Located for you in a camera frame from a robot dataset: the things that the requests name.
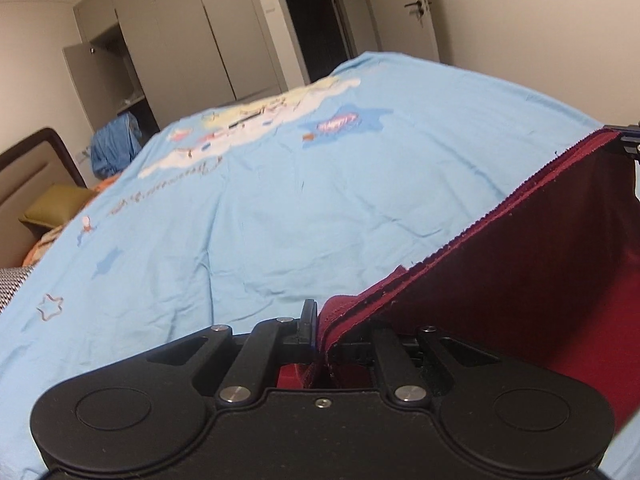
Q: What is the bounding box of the dark red long-sleeve shirt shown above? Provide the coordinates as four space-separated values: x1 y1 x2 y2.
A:
276 127 640 436

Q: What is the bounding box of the white bedroom door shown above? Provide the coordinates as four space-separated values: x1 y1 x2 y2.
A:
368 0 440 62

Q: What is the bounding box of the light blue cartoon duvet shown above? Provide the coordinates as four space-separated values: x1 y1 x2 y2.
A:
0 50 606 480

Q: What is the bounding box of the blue garment on chair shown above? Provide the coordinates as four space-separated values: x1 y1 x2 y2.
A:
90 112 142 180

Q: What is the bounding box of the olive yellow pillow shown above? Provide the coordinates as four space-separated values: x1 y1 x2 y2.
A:
18 184 98 231

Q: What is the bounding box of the checkered pillow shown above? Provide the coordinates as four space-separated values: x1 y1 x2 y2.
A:
0 266 34 312

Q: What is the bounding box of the brown padded headboard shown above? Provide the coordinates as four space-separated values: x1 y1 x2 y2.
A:
0 128 86 268

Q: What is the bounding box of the grey built-in wardrobe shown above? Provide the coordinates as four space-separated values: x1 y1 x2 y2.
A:
74 0 308 128

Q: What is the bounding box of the open wardrobe door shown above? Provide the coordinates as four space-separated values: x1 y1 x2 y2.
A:
63 44 113 131

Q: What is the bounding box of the black door handle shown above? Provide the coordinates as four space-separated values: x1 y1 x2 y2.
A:
404 0 431 23

